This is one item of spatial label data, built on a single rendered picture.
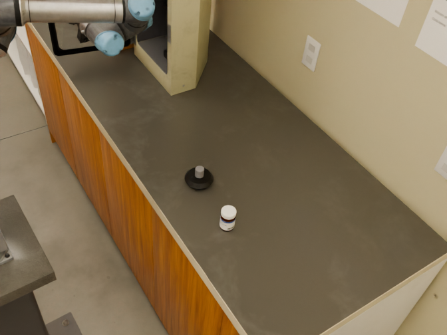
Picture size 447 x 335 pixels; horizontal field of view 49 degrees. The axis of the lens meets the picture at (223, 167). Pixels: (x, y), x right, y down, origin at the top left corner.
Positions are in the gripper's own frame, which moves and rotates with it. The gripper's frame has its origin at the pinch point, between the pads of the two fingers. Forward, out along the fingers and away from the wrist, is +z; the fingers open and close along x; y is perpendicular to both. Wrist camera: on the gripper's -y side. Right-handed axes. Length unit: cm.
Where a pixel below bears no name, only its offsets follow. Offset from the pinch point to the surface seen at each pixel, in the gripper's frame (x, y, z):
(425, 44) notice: -64, 10, -96
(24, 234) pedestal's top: 47, -28, -58
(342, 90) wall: -63, -21, -74
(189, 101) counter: -27, -36, -33
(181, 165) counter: -5, -33, -60
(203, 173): -6, -28, -71
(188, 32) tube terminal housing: -32.4, -10.8, -27.0
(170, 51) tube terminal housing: -25.0, -16.3, -25.9
